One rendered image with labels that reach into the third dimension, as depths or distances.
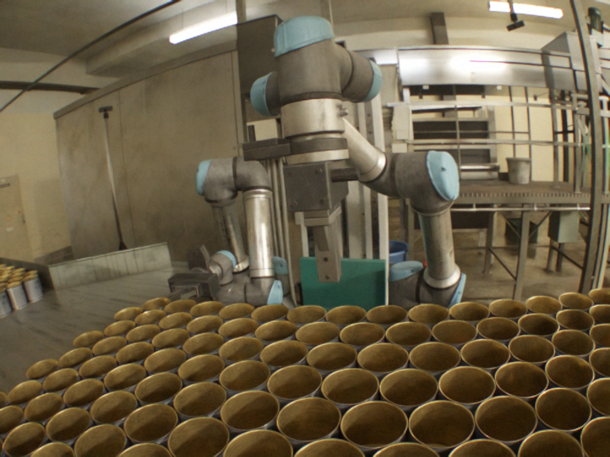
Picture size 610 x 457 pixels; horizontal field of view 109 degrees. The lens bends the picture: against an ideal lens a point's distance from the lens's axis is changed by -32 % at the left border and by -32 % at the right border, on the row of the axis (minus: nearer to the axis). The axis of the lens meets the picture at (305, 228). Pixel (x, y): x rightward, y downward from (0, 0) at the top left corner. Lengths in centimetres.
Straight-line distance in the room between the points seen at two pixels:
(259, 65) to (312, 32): 172
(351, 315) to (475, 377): 26
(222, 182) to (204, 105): 158
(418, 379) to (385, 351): 8
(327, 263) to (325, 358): 15
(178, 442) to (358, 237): 104
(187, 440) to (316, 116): 40
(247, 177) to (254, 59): 125
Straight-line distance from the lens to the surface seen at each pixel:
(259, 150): 39
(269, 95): 54
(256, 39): 217
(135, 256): 124
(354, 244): 127
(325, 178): 33
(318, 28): 40
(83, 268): 127
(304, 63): 37
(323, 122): 36
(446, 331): 53
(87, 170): 362
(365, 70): 46
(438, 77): 258
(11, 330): 107
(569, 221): 357
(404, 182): 76
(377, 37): 823
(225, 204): 107
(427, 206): 78
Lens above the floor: 142
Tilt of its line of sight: 12 degrees down
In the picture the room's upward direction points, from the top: 5 degrees counter-clockwise
